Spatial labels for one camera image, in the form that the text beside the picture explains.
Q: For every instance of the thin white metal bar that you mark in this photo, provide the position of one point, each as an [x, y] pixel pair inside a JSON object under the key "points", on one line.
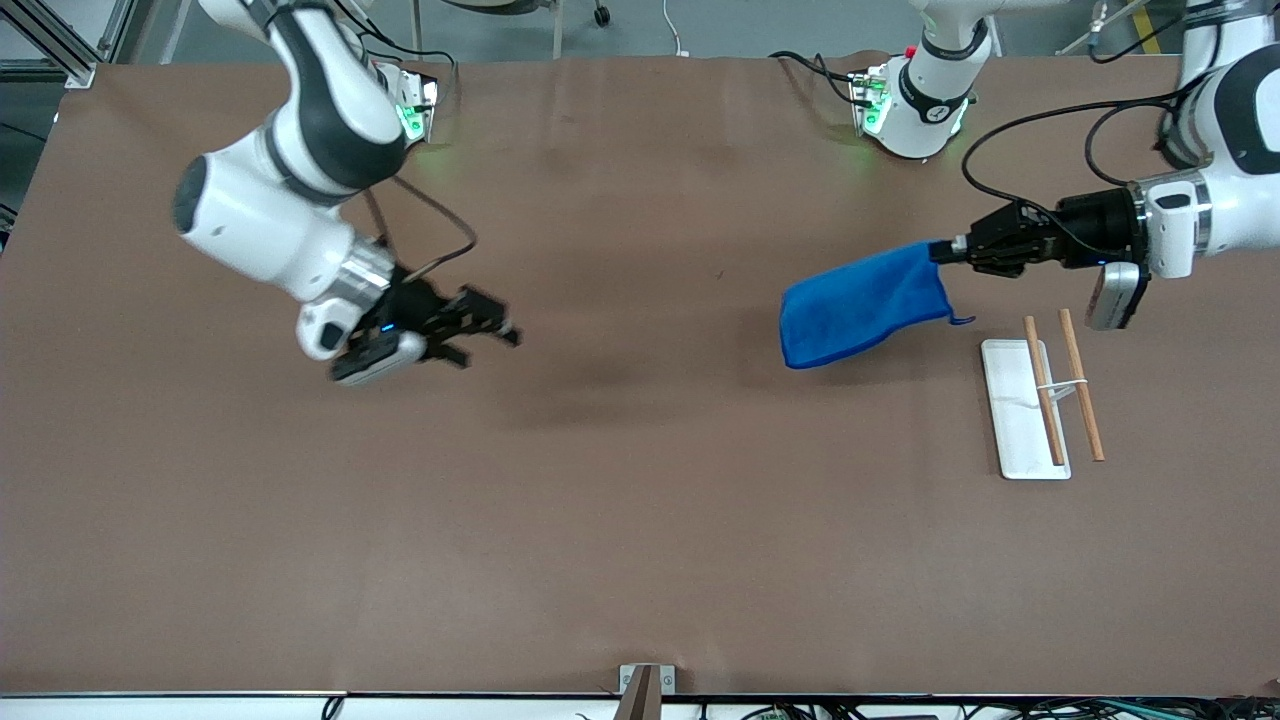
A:
{"points": [[1100, 28]]}

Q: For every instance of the white towel rack wooden bars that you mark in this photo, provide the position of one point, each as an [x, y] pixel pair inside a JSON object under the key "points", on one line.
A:
{"points": [[1020, 420]]}

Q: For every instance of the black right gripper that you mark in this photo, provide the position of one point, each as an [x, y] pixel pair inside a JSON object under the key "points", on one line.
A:
{"points": [[420, 303]]}

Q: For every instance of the aluminium frame profile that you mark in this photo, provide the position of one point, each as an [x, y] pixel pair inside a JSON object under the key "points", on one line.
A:
{"points": [[60, 48]]}

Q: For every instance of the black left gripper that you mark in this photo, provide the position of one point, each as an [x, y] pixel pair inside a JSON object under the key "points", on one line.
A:
{"points": [[1088, 229]]}

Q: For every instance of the brown table cover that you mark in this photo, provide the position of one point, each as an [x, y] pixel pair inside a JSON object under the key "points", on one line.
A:
{"points": [[640, 520]]}

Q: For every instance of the office chair base with caster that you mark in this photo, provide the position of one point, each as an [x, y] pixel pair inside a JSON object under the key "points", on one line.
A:
{"points": [[601, 15]]}

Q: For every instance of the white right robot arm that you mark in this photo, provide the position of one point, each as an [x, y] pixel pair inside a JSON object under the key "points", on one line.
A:
{"points": [[270, 220]]}

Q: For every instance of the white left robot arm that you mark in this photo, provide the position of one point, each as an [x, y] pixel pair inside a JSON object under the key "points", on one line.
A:
{"points": [[1230, 200]]}

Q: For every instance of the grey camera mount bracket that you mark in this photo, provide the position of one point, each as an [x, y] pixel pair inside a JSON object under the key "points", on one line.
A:
{"points": [[646, 683]]}

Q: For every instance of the blue microfibre towel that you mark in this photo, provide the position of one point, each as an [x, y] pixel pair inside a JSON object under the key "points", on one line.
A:
{"points": [[860, 305]]}

